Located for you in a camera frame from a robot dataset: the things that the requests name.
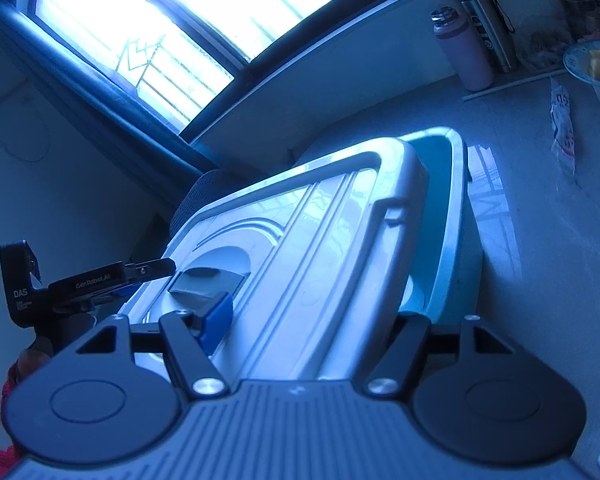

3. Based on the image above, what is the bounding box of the white bin lid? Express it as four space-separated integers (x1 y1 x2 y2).
122 138 428 385

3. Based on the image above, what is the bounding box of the teal plastic storage bin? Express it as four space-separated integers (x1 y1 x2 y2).
400 127 483 325

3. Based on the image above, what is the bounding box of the grey fabric chair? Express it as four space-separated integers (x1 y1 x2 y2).
169 169 249 237

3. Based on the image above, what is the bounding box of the red jacket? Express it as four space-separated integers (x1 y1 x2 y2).
0 347 50 479

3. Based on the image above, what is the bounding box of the crumpled snack wrapper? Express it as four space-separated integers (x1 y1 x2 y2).
550 77 576 176

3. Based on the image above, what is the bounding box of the pink thermos bottle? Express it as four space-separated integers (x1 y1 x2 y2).
430 6 494 92

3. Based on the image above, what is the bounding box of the steel thermos flask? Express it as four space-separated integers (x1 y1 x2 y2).
458 0 518 74

